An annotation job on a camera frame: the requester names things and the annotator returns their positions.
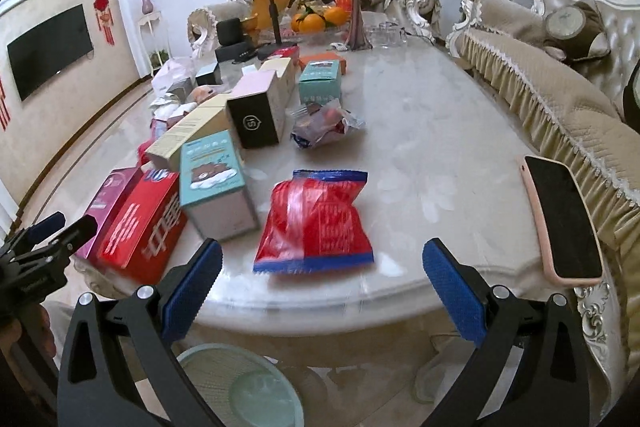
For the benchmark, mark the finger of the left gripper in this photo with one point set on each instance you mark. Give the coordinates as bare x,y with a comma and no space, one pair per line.
70,239
38,232

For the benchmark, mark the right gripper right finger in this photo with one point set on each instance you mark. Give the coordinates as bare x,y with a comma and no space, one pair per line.
529,365

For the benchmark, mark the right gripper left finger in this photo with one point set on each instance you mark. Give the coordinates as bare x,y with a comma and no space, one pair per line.
95,385

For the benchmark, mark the red cardboard box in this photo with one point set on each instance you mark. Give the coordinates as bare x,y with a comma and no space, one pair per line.
146,230

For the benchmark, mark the teal bear box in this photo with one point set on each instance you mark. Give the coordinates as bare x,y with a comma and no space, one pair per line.
213,192

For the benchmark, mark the red blue snack bag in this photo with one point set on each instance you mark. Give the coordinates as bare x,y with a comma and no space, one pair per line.
313,226

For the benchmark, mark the brown orange snack bag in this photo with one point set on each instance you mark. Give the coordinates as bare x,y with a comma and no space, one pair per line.
316,124

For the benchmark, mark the green mesh trash basket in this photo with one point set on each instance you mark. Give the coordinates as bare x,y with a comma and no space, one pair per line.
242,388

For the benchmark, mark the left hand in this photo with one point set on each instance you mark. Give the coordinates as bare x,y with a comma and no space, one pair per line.
11,334

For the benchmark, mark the pink cased smartphone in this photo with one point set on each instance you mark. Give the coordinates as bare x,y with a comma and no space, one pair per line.
569,246

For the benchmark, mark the long yellow box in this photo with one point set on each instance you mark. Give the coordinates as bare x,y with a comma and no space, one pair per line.
208,118

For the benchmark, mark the white plastic bag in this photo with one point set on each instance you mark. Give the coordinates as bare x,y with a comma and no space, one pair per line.
175,81

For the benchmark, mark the white side stand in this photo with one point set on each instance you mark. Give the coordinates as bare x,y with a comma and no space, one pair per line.
153,35

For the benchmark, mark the black grey box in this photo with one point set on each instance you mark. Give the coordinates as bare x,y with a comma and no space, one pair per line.
208,74

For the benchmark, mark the black pink box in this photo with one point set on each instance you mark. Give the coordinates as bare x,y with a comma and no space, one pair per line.
256,109

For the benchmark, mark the pink vase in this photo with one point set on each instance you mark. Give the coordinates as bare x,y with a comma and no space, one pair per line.
147,7

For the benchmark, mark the black speaker box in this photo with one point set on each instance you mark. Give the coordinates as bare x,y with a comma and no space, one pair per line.
233,44

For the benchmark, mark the beige small box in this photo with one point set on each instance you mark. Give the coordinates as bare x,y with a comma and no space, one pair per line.
285,69

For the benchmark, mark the small red box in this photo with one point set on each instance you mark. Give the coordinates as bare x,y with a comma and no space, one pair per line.
291,52

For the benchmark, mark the orange flat box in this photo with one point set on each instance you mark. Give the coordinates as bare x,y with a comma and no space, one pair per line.
325,56

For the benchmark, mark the teal square box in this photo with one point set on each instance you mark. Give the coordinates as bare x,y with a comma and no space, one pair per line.
320,82

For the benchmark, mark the beige sofa right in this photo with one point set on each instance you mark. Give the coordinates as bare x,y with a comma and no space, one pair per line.
573,114

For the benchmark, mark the pile of oranges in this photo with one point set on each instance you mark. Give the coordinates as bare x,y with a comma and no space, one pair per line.
311,20

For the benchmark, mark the round sofa cushion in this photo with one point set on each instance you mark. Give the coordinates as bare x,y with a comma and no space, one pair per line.
575,33

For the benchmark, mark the black phone tripod stand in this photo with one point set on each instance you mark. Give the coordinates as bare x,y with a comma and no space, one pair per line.
263,50

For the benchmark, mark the glass ashtray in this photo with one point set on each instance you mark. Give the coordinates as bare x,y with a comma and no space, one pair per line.
387,35

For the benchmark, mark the wall television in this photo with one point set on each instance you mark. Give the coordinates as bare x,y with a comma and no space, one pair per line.
48,48

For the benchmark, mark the red knot wall ornament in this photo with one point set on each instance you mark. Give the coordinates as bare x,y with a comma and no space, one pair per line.
104,17

